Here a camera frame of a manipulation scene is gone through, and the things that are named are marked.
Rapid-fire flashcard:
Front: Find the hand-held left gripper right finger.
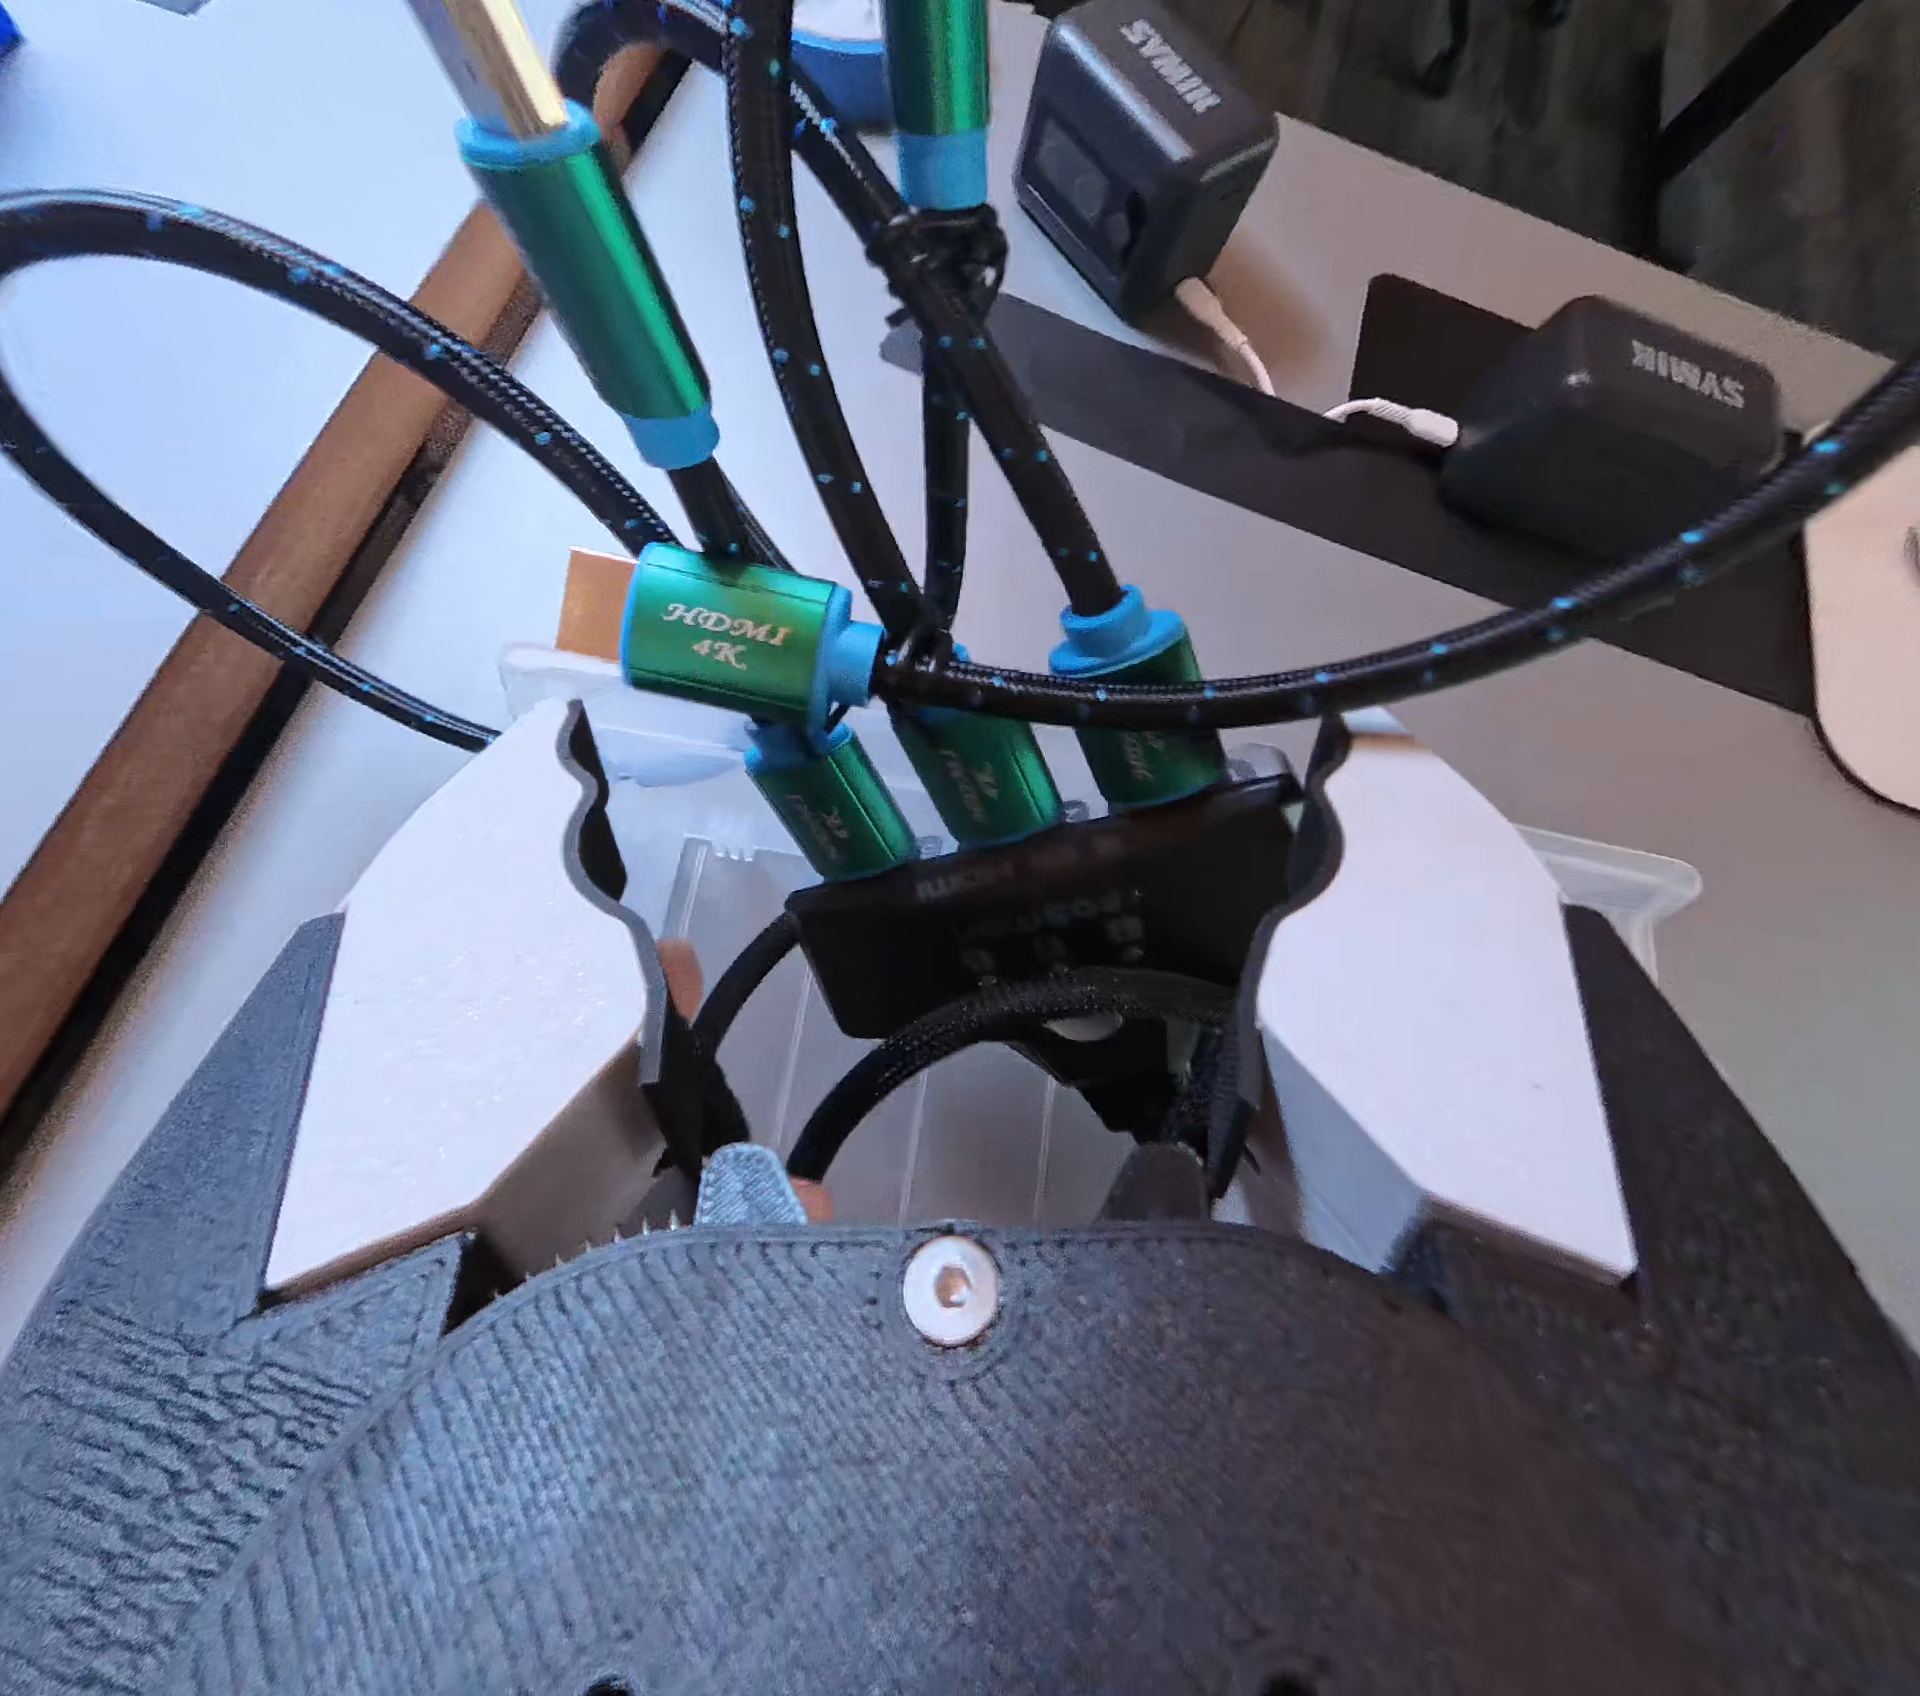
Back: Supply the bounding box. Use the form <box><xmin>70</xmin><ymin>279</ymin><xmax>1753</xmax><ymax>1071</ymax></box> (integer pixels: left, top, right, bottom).
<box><xmin>1238</xmin><ymin>714</ymin><xmax>1642</xmax><ymax>1280</ymax></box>

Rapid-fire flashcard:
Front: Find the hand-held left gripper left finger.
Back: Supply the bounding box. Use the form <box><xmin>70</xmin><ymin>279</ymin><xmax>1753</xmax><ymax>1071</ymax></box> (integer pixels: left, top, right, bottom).
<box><xmin>261</xmin><ymin>698</ymin><xmax>712</xmax><ymax>1295</ymax></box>

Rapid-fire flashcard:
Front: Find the black HDMI switch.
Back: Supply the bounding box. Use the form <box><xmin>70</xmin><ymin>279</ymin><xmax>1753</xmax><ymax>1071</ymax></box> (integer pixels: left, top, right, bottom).
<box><xmin>684</xmin><ymin>767</ymin><xmax>1309</xmax><ymax>1182</ymax></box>

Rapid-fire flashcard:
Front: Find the clear plastic bin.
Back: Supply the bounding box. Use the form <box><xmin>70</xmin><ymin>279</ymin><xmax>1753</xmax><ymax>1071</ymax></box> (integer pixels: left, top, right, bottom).
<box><xmin>497</xmin><ymin>642</ymin><xmax>1709</xmax><ymax>1260</ymax></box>

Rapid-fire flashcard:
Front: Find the grey desk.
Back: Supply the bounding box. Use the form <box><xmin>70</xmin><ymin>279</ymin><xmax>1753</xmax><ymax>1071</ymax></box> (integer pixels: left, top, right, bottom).
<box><xmin>0</xmin><ymin>0</ymin><xmax>1920</xmax><ymax>1357</ymax></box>

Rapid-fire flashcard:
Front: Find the black sheet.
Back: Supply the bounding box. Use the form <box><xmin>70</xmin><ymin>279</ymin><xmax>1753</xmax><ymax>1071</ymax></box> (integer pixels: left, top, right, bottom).
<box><xmin>884</xmin><ymin>273</ymin><xmax>1823</xmax><ymax>714</ymax></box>

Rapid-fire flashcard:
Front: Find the black cube device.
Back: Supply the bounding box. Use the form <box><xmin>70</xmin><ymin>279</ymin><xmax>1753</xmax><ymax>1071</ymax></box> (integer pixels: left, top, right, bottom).
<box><xmin>1017</xmin><ymin>0</ymin><xmax>1277</xmax><ymax>328</ymax></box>
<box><xmin>1435</xmin><ymin>292</ymin><xmax>1785</xmax><ymax>549</ymax></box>

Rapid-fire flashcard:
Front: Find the white cable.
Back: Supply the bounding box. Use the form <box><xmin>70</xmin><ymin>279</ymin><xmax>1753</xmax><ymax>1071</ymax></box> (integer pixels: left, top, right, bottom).
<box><xmin>1320</xmin><ymin>395</ymin><xmax>1460</xmax><ymax>455</ymax></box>
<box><xmin>1169</xmin><ymin>273</ymin><xmax>1277</xmax><ymax>400</ymax></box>

